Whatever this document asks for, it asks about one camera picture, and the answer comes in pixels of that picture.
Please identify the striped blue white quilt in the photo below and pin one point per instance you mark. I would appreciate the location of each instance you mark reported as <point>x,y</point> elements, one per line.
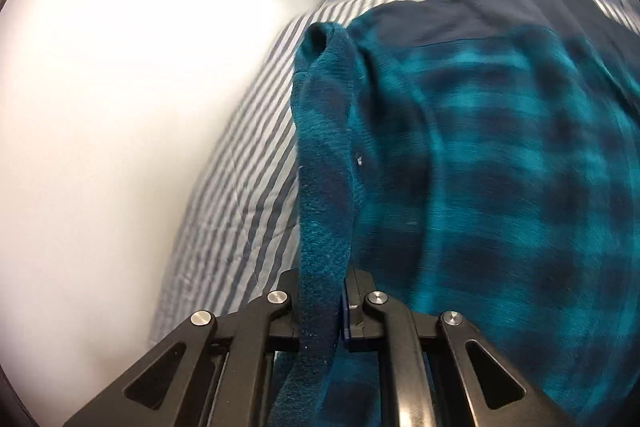
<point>239,232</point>

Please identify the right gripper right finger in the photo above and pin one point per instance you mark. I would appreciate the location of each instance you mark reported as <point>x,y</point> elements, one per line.
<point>438,371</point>

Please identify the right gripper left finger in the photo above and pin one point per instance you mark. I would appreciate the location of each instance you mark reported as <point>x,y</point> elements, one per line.
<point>209,371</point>

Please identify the teal plaid fleece jacket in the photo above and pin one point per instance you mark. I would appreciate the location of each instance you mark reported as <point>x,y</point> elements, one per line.
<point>479,156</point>

